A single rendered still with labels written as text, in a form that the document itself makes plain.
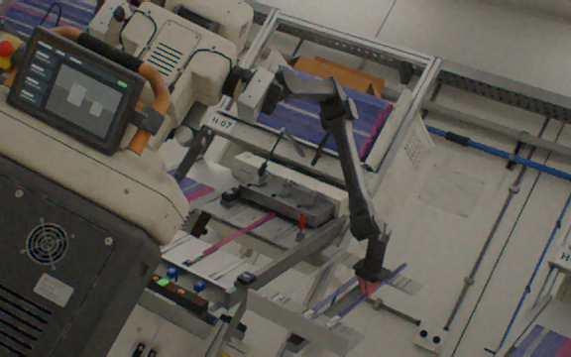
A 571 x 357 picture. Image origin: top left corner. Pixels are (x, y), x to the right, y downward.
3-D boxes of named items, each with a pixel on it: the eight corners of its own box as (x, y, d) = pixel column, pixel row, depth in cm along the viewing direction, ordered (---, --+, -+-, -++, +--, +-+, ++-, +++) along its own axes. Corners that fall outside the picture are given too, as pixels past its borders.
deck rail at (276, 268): (228, 310, 282) (230, 294, 280) (223, 307, 283) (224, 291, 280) (346, 230, 337) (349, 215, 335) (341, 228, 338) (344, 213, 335)
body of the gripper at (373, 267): (362, 262, 280) (366, 242, 277) (391, 276, 276) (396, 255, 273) (351, 271, 275) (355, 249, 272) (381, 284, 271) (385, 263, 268)
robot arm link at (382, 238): (367, 237, 268) (387, 242, 267) (372, 226, 274) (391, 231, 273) (363, 257, 271) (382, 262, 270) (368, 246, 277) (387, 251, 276)
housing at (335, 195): (335, 234, 335) (341, 200, 329) (229, 188, 358) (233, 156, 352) (347, 227, 342) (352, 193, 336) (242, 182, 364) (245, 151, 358)
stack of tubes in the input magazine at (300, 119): (359, 161, 334) (392, 99, 340) (247, 118, 358) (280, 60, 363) (368, 175, 345) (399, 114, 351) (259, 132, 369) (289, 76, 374)
